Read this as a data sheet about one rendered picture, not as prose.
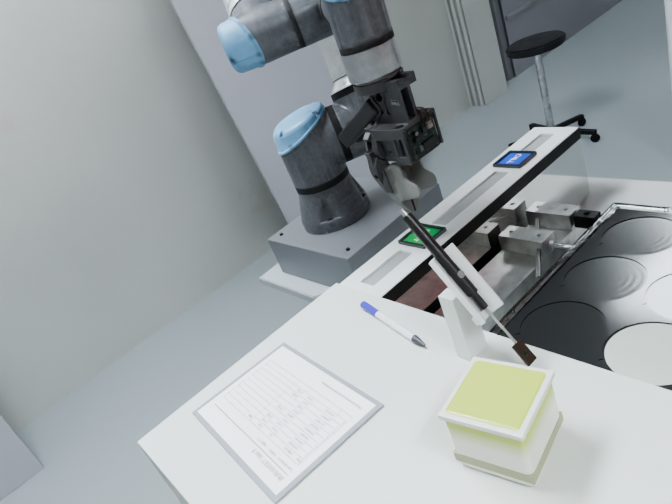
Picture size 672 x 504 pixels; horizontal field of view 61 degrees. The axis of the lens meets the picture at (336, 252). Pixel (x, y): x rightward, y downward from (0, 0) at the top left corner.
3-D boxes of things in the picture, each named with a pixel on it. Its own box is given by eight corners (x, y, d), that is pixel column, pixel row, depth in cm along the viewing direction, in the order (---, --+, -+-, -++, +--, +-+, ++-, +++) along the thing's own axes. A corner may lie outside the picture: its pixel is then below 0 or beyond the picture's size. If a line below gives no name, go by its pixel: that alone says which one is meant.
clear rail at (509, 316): (622, 208, 90) (621, 201, 89) (482, 357, 73) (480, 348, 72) (613, 207, 91) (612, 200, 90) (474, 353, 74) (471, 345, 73)
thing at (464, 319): (519, 352, 60) (491, 248, 54) (498, 376, 59) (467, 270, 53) (472, 336, 65) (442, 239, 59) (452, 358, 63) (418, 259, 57)
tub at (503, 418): (567, 425, 51) (554, 369, 48) (538, 494, 46) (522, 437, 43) (489, 406, 55) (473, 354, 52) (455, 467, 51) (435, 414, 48)
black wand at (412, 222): (394, 215, 58) (399, 210, 57) (403, 208, 59) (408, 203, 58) (525, 367, 57) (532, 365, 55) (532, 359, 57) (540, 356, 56)
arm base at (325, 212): (291, 229, 124) (272, 190, 119) (339, 193, 131) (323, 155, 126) (334, 239, 112) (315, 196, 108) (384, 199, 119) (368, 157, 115)
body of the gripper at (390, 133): (411, 171, 77) (384, 85, 71) (368, 168, 83) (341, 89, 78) (446, 145, 80) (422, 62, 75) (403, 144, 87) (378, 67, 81)
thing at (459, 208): (590, 192, 111) (579, 125, 105) (407, 372, 86) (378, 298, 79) (546, 188, 118) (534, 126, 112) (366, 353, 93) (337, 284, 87)
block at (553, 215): (582, 220, 93) (579, 204, 92) (571, 230, 91) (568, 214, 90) (538, 214, 99) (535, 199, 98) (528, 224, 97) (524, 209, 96)
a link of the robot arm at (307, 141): (291, 176, 123) (264, 118, 116) (348, 152, 122) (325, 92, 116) (295, 196, 112) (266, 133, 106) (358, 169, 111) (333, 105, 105)
